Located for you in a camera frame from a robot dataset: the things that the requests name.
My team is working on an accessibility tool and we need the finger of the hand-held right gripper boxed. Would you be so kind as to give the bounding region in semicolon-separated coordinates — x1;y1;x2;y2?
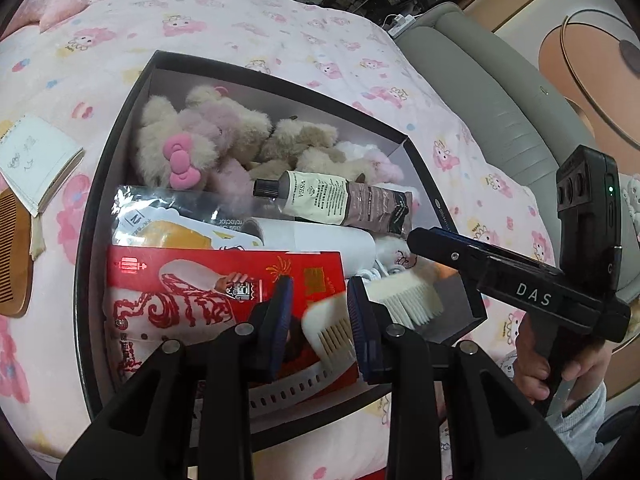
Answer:
406;226;566;291

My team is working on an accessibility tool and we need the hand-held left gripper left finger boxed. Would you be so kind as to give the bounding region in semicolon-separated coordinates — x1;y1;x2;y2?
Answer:
56;275;296;480

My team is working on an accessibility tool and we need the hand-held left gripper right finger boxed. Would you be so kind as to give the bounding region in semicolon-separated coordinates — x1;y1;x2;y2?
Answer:
346;276;583;480

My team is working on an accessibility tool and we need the cream plastic comb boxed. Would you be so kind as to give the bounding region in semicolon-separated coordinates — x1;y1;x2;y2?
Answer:
302;277;445;363

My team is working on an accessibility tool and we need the dark cardboard box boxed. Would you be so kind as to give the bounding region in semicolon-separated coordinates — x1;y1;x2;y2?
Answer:
74;50;488;453

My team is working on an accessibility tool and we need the wooden comb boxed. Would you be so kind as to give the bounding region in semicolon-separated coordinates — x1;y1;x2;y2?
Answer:
0;187;38;318

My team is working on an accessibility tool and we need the white spiral notebook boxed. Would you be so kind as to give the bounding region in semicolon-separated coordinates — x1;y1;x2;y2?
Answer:
0;114;85;218

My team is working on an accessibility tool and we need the person's right forearm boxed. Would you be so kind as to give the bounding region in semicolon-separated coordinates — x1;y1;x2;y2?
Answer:
544;382;610;463

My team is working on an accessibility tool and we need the person's right hand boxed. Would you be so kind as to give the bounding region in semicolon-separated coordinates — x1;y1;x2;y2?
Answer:
514;309;614;405

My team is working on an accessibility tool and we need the white cloth with pink print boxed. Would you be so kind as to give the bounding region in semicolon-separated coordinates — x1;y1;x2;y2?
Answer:
372;237;426;281

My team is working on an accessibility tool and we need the white cylinder tube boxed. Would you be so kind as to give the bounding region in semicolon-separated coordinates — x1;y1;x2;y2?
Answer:
245;217;378;272

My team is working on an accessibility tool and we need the hand cream tube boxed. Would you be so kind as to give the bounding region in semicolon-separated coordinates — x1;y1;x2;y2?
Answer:
252;170;413;236

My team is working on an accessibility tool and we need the white and pink plush toy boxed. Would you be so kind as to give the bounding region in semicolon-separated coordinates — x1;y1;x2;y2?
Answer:
335;142;406;183

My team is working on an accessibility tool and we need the red printed packet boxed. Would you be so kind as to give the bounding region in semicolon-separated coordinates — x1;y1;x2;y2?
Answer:
102;245;361;396

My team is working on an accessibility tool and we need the clear plastic packet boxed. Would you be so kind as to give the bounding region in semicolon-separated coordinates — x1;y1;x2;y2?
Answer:
112;185;263;252

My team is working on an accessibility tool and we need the brown plush toy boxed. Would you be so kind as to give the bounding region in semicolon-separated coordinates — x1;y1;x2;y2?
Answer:
247;117;346;178

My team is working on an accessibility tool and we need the grey padded headboard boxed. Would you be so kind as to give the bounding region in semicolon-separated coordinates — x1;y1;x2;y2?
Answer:
390;2;640;311

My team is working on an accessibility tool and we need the beige plush with pink bow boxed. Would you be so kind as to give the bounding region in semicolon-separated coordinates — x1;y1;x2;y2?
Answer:
135;84;273;195

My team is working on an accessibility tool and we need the white power strip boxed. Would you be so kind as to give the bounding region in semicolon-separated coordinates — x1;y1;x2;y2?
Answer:
387;12;416;38

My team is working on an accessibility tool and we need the pink moon-shaped pillow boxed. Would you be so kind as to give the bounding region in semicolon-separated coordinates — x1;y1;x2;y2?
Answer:
37;0;92;36

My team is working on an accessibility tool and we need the white perforated strap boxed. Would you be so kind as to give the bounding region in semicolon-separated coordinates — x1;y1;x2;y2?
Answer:
247;360;362;418

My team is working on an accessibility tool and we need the round orange wall panel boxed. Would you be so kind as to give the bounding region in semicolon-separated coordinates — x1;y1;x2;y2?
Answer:
539;10;640;161

